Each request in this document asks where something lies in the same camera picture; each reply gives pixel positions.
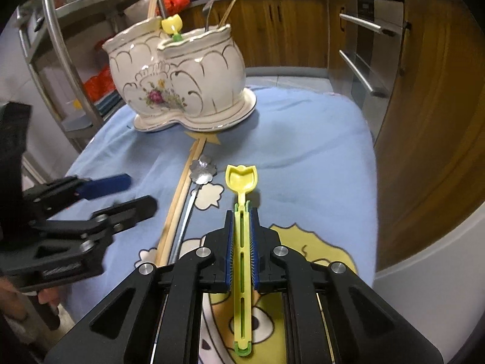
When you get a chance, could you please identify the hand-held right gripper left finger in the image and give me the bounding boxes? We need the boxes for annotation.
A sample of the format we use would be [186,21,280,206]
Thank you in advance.
[43,210,233,364]

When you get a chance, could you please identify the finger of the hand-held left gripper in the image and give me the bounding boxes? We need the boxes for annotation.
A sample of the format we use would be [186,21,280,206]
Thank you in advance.
[23,174,132,215]
[31,196,158,244]

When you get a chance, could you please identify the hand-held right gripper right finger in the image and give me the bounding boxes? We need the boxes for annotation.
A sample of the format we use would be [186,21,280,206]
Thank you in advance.
[248,208,445,364]

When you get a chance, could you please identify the yellow plastic spoon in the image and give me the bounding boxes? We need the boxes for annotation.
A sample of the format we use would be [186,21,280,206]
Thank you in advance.
[161,14,183,42]
[225,164,259,358]

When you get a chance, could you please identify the flower-shaped metal spoon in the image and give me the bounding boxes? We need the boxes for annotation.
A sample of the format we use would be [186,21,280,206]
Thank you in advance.
[169,155,218,265]

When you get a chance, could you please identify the white floral ceramic utensil holder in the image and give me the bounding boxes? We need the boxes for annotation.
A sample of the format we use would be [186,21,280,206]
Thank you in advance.
[102,17,257,133]

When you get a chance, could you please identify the gold metal utensil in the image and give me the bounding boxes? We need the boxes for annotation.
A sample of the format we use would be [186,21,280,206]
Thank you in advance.
[223,0,243,28]

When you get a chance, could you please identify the person's left hand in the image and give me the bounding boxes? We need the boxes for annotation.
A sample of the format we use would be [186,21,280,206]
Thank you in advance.
[0,277,61,325]

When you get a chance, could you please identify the blue printed cloth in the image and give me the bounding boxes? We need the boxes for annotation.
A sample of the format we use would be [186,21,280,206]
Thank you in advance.
[66,85,378,364]

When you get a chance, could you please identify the metal shelf rack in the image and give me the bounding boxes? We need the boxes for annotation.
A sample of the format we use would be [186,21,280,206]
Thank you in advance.
[15,0,198,149]

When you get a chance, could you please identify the wooden side cabinet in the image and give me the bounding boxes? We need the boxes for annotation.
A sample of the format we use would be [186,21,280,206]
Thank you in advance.
[372,0,485,274]

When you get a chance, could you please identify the wooden lower cabinets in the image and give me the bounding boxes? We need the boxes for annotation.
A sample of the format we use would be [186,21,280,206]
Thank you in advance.
[189,0,331,71]

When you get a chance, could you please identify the built-in oven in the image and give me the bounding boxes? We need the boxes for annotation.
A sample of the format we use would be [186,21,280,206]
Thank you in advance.
[327,0,412,138]

